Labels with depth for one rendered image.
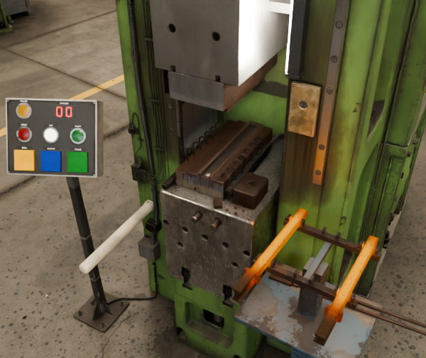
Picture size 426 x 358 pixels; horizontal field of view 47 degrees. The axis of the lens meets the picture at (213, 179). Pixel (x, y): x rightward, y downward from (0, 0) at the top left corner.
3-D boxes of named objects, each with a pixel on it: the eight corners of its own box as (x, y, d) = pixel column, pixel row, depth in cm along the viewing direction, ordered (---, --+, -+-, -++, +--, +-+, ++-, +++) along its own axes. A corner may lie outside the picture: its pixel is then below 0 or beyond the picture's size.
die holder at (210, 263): (248, 310, 190) (253, 223, 163) (167, 274, 205) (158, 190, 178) (301, 225, 229) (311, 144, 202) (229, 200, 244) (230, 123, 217)
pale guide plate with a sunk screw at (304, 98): (313, 138, 155) (319, 89, 145) (287, 131, 159) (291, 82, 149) (315, 134, 157) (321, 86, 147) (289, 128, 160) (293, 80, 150)
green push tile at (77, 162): (87, 172, 177) (87, 151, 176) (67, 172, 177) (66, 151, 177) (89, 172, 179) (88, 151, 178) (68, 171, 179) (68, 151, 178)
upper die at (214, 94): (223, 111, 152) (223, 83, 146) (170, 97, 160) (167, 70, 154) (277, 63, 181) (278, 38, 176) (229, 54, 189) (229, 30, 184)
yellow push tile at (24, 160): (33, 171, 178) (33, 150, 177) (14, 170, 179) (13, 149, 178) (35, 170, 180) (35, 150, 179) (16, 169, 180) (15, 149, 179)
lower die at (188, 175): (223, 200, 173) (223, 181, 168) (175, 184, 181) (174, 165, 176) (271, 144, 202) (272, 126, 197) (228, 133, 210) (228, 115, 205)
